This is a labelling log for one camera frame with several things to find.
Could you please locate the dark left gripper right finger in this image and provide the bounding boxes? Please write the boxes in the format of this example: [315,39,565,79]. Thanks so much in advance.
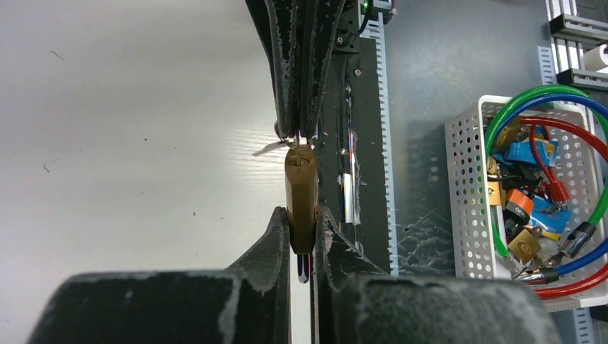
[313,206,561,343]

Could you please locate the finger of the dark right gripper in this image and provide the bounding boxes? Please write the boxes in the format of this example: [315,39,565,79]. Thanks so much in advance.
[301,0,344,138]
[245,0,298,138]

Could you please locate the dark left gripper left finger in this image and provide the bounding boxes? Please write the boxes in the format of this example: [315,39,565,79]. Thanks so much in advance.
[29,207,291,343]

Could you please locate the small brass padlock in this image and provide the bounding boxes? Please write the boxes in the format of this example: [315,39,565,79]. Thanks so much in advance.
[285,145,318,284]

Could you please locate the small keys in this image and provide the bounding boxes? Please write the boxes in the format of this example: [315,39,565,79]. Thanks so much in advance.
[252,122,317,161]

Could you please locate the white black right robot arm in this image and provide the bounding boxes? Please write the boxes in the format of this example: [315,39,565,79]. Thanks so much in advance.
[246,0,397,139]

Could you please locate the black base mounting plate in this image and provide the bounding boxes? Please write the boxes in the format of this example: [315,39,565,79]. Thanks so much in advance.
[315,38,391,272]

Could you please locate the brass padlock in bin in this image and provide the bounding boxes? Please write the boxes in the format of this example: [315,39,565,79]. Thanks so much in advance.
[507,226,542,265]

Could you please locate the orange black padlock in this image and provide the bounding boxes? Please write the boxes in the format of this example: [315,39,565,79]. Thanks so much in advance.
[503,189,534,225]

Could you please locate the white perforated bin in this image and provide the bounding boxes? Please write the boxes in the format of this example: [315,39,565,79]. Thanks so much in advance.
[445,95,607,312]

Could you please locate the aluminium front frame rail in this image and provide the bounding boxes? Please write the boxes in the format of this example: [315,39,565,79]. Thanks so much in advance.
[363,12,399,277]

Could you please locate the blue cable lock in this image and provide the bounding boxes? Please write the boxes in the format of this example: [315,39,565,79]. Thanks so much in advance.
[484,90,607,285]

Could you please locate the red cable lock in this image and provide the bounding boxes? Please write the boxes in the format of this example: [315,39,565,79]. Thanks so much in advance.
[521,116,607,300]

